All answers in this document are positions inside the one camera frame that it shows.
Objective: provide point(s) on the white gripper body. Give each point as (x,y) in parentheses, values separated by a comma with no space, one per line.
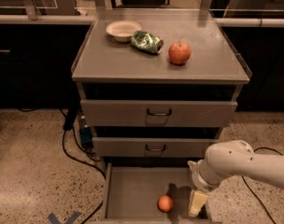
(197,177)

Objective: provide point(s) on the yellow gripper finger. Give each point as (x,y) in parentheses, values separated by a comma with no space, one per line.
(198,199)

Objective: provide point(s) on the orange fruit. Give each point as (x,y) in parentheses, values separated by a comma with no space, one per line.
(165,203)

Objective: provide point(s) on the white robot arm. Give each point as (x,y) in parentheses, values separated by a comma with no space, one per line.
(223,160)

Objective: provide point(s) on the grey bottom drawer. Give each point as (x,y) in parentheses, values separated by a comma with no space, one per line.
(132,193)

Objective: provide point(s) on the grey drawer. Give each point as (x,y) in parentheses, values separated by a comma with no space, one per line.
(207,114)
(151,147)
(132,193)

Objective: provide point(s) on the grey drawer cabinet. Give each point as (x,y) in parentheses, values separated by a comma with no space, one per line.
(108,70)

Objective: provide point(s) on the grey middle drawer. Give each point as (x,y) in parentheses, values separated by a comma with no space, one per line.
(151,147)

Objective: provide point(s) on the grey top drawer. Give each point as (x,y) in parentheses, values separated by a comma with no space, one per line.
(207,114)

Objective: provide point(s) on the blue power box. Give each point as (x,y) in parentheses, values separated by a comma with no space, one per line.
(85,135)

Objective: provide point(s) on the red apple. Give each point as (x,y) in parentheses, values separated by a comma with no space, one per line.
(179,53)

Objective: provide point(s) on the crushed green soda can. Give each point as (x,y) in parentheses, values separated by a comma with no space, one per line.
(147,42)

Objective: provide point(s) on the white paper bowl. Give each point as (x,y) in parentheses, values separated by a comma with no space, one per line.
(122,31)

